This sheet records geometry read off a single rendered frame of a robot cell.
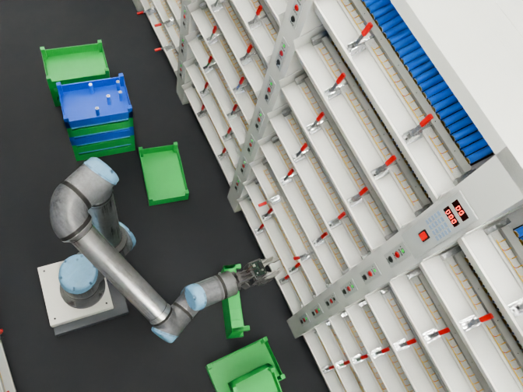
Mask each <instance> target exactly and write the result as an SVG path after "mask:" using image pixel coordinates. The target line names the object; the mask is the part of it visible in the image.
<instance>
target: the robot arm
mask: <svg viewBox="0 0 523 392"><path fill-rule="evenodd" d="M118 181H119V178H118V175H117V174H116V173H115V172H114V171H113V170H112V169H111V168H110V167H109V166H108V165H107V164H106V163H104V162H103V161H102V160H100V159H98V158H97V157H91V158H89V159H88V160H87V161H85V162H84V164H82V165H81V166H80V167H79V168H78V169H77V170H76V171H75V172H73V173H72V174H71V175H70V176H69V177H68V178H66V179H65V180H64V181H63V182H62V183H61V184H59V185H58V186H57V187H56V189H55V190H54V193H53V194H52V197H51V203H50V220H51V225H52V228H53V230H54V232H55V234H56V235H57V237H58V238H59V239H60V240H61V241H62V242H70V243H72V244H73V245H74V246H75V247H76V248H77V249H78V250H79V252H78V253H77V254H76V255H72V256H71V257H68V258H67V259H66V260H65V261H64V262H63V263H62V264H61V267H60V268H59V273H58V280H59V282H60V293H61V297H62V298H63V300H64V301H65V302H66V303H67V304H68V305H69V306H71V307H74V308H76V309H85V308H89V307H91V306H94V305H95V304H97V303H98V302H99V301H100V300H101V298H102V297H103V295H104V292H105V287H106V285H105V280H104V278H106V279H107V280H108V281H109V282H110V283H111V284H112V285H113V286H114V287H115V288H116V289H117V290H118V291H119V292H120V293H121V294H122V295H123V296H124V297H125V298H126V299H127V300H128V301H129V302H130V303H131V304H132V305H133V306H134V307H135V308H136V309H137V310H138V311H139V312H140V313H141V314H142V315H143V316H144V317H145V318H146V319H147V320H148V321H149V322H150V323H151V324H152V325H153V327H152V329H151V330H152V332H153V333H154V334H156V335H157V336H158V337H160V338H162V339H163V340H164V341H166V342H168V343H172V342H174V340H175V339H176V338H178V336H179V334H180V333H181V332H182V331H183V330H184V329H185V327H186V326H187V325H188V324H189V322H190V321H191V319H193V318H194V316H195V315H196V314H197V312H198V311H199V310H202V309H203V308H205V307H207V306H210V305H212V304H214V303H218V302H219V301H221V300H224V299H227V298H230V297H231V296H235V295H236V294H237V292H238V291H239V290H240V289H241V287H242V288H243V289H248V288H250V287H251V285H252V286H254V285H257V286H260V285H266V284H268V283H269V282H270V281H271V280H273V279H274V277H276V276H277V275H278V274H279V273H280V272H281V271H282V270H283V269H284V267H281V268H278V269H277V270H274V271H272V272H268V271H266V270H265V266H266V265H270V264H271V263H276V262H277V261H279V260H280V259H279V258H276V257H273V256H271V257H269V258H265V259H261V258H259V259H257V260H254V261H251V262H249V263H247V264H246V265H245V267H244V270H243V271H240V272H236V273H235V272H234V271H232V272H230V271H225V272H223V273H222V274H221V272H219V273H218V275H215V276H212V277H210V278H207V279H205V280H202V281H200V282H196V283H193V284H190V285H187V286H186V287H185V288H184V289H183V290H182V291H181V294H180V296H179V297H178V298H177V299H176V300H175V302H174V303H173V304H172V305H171V306H170V304H168V303H167V302H166V301H165V300H164V299H163V298H162V297H161V296H160V295H159V294H158V293H157V292H156V291H155V290H154V289H153V287H152V286H151V285H150V284H149V283H148V282H147V281H146V280H145V279H144V278H143V277H142V276H141V275H140V274H139V273H138V272H137V271H136V270H135V269H134V268H133V267H132V266H131V265H130V264H129V263H128V262H127V261H126V260H125V259H124V257H125V256H126V255H127V253H128V252H129V251H131V250H132V248H133V247H134V245H135V244H136V239H135V236H134V235H133V233H132V232H130V231H129V228H128V227H127V226H125V225H124V224H123V223H121V222H119V221H118V214H117V210H116V206H115V202H114V195H113V186H114V185H116V184H117V182H118Z"/></svg>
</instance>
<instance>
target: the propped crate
mask: <svg viewBox="0 0 523 392"><path fill-rule="evenodd" d="M275 371H276V370H275V367H274V366H272V365H270V364H269V363H266V364H264V365H263V366H260V367H258V368H257V369H255V370H253V371H251V372H249V373H247V374H245V375H243V376H241V377H239V378H237V379H235V380H233V381H231V382H229V383H228V385H229V388H230V391H231V392H282V390H281V387H280V385H279V381H278V379H277V376H276V373H275Z"/></svg>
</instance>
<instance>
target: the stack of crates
mask: <svg viewBox="0 0 523 392"><path fill-rule="evenodd" d="M97 43H98V44H85V45H79V46H72V47H60V48H53V49H47V50H45V49H44V47H40V51H41V54H42V58H43V62H44V69H45V73H46V79H47V83H48V86H49V89H50V91H51V95H52V98H53V101H54V105H55V106H56V107H58V106H61V102H60V98H59V95H58V88H57V85H56V82H61V84H62V85H64V84H70V83H76V82H86V81H92V80H98V79H108V78H110V73H109V68H108V67H107V61H106V58H105V54H104V49H103V46H102V41H101V40H97Z"/></svg>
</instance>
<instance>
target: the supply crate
mask: <svg viewBox="0 0 523 392"><path fill-rule="evenodd" d="M117 80H119V81H120V86H121V91H122V94H123V101H120V100H119V95H118V91H117V87H116V81H117ZM89 83H92V84H93V91H94V93H93V94H91V93H90V89H89ZM56 85H57V88H58V95H59V98H60V102H61V109H62V113H63V118H64V122H65V126H66V128H75V127H80V126H85V125H90V124H99V123H104V122H108V121H117V120H122V119H127V118H132V117H133V113H132V105H131V104H130V100H129V97H128V92H127V89H126V85H125V81H124V75H123V73H119V77H113V78H108V79H98V80H92V81H86V82H76V83H70V84H64V85H62V84H61V82H56ZM107 94H110V95H111V105H108V104H107V97H106V95H107ZM95 107H99V109H100V116H97V115H96V111H95Z"/></svg>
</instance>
